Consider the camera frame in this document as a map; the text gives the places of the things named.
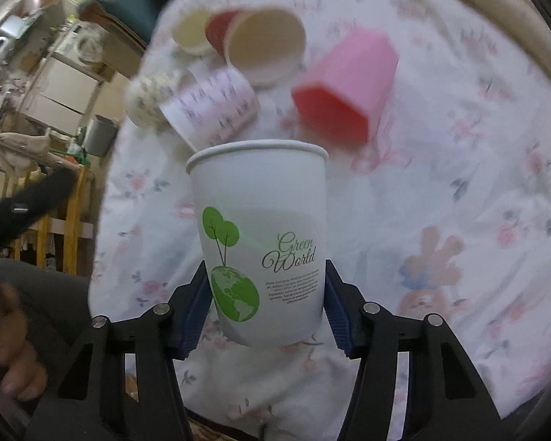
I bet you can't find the pink plastic cup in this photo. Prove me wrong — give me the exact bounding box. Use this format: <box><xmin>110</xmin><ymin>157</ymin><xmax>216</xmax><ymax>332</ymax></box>
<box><xmin>291</xmin><ymin>28</ymin><xmax>400</xmax><ymax>146</ymax></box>

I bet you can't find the white cup pink print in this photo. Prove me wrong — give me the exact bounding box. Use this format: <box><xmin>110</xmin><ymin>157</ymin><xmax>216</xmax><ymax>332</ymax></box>
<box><xmin>160</xmin><ymin>66</ymin><xmax>260</xmax><ymax>152</ymax></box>

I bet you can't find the beige paper cup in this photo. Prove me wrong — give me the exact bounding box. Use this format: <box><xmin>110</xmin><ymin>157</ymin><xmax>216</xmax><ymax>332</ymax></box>
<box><xmin>205</xmin><ymin>6</ymin><xmax>307</xmax><ymax>88</ymax></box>

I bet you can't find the white floral blanket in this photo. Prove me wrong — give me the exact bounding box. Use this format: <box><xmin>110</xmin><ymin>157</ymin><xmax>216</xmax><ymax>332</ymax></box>
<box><xmin>87</xmin><ymin>0</ymin><xmax>551</xmax><ymax>426</ymax></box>

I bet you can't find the white cabinet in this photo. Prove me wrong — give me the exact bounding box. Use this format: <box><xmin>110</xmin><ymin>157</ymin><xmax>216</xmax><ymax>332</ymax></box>
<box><xmin>19</xmin><ymin>53</ymin><xmax>102</xmax><ymax>126</ymax></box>

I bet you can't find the yellow wooden rack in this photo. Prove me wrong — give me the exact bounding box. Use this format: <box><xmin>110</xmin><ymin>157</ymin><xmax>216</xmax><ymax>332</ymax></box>
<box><xmin>0</xmin><ymin>155</ymin><xmax>99</xmax><ymax>276</ymax></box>

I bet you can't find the white paper cup green print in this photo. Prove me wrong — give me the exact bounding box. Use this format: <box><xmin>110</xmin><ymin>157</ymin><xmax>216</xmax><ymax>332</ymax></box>
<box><xmin>186</xmin><ymin>139</ymin><xmax>330</xmax><ymax>349</ymax></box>

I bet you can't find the grey trash bin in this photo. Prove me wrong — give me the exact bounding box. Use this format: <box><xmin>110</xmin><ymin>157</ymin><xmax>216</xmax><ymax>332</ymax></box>
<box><xmin>83</xmin><ymin>115</ymin><xmax>120</xmax><ymax>158</ymax></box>

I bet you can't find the cream paper cup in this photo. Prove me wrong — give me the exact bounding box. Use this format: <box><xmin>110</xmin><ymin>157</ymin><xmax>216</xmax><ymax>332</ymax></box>
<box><xmin>172</xmin><ymin>8</ymin><xmax>216</xmax><ymax>56</ymax></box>

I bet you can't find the beige cloth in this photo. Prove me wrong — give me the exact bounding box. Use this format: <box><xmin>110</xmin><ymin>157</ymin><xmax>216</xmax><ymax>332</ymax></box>
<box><xmin>0</xmin><ymin>129</ymin><xmax>81</xmax><ymax>172</ymax></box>

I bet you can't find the person's left hand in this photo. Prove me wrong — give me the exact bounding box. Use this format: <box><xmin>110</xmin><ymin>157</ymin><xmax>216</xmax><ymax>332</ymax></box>
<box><xmin>0</xmin><ymin>282</ymin><xmax>49</xmax><ymax>401</ymax></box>

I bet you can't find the teal cushion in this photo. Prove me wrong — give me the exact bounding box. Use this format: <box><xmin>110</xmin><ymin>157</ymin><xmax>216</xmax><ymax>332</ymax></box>
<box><xmin>77</xmin><ymin>0</ymin><xmax>167</xmax><ymax>47</ymax></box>

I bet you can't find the white washing machine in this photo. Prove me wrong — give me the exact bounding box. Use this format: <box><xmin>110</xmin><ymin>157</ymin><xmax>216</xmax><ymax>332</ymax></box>
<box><xmin>56</xmin><ymin>23</ymin><xmax>107</xmax><ymax>66</ymax></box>

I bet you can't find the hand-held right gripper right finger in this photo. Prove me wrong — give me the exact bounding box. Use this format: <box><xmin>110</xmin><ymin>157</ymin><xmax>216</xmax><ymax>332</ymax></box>
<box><xmin>323</xmin><ymin>259</ymin><xmax>502</xmax><ymax>441</ymax></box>

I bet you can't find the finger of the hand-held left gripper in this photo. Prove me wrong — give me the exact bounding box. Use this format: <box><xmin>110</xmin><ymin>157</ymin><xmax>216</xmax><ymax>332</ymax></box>
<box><xmin>0</xmin><ymin>165</ymin><xmax>80</xmax><ymax>262</ymax></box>

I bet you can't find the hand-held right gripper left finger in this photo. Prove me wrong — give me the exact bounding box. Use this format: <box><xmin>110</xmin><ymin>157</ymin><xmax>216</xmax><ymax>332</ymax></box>
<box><xmin>25</xmin><ymin>261</ymin><xmax>212</xmax><ymax>441</ymax></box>

